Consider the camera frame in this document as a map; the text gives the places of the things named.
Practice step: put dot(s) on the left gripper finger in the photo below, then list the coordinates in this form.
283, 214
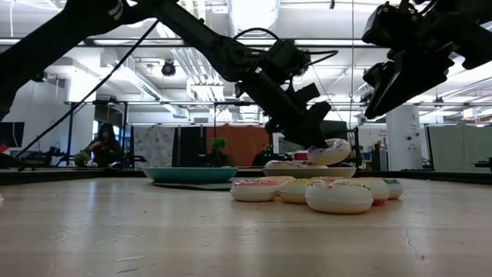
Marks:
315, 127

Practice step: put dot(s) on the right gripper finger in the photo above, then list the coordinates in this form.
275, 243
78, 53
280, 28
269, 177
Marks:
378, 75
407, 81

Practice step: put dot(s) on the large purple frosted donut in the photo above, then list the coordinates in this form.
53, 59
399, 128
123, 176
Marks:
330, 154

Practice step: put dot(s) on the large pink frosted donut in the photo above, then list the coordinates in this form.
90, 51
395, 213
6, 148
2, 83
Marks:
284, 164

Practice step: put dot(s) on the small pink donut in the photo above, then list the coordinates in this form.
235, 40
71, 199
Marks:
253, 192
326, 179

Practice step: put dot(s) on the small orange donut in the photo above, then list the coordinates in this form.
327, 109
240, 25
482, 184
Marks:
380, 190
278, 179

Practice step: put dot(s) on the small yellow donut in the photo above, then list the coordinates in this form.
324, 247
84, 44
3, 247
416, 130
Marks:
294, 194

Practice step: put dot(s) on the small white donut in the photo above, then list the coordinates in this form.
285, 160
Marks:
338, 200

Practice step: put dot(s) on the small blue donut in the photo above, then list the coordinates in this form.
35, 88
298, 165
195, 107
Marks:
396, 189

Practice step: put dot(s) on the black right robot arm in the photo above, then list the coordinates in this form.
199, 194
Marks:
480, 11

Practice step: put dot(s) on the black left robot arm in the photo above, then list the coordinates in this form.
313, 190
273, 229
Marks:
200, 34

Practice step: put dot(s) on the red box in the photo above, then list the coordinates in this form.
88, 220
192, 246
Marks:
301, 156

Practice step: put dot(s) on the orange partition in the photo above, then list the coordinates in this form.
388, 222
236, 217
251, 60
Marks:
242, 144

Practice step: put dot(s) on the tan plate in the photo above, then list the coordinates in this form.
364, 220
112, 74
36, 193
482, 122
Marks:
300, 173

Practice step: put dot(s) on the white pillar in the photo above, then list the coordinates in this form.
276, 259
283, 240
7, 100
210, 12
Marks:
403, 138

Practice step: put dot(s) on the round green potted plant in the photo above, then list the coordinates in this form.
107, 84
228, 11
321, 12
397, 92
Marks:
219, 144

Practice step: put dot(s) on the grey green partition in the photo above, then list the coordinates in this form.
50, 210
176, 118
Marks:
457, 148

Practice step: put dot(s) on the teal plate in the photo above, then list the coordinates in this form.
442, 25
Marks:
190, 175

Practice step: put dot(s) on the patterned grey curtain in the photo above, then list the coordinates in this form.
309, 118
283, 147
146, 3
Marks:
153, 146

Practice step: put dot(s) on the person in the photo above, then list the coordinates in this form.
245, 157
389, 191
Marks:
104, 148

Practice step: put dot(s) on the small green potted plant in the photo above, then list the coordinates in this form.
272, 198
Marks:
81, 158

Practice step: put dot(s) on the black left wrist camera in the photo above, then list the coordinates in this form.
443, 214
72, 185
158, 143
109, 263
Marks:
288, 59

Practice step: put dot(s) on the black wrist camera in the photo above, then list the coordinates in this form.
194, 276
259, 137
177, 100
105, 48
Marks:
392, 25
288, 59

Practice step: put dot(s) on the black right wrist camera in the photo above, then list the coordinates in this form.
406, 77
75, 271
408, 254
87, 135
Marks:
392, 25

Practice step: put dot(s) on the silver ventilation duct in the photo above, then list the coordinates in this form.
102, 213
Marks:
253, 15

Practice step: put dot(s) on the black ceiling camera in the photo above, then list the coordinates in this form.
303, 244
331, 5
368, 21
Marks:
168, 68

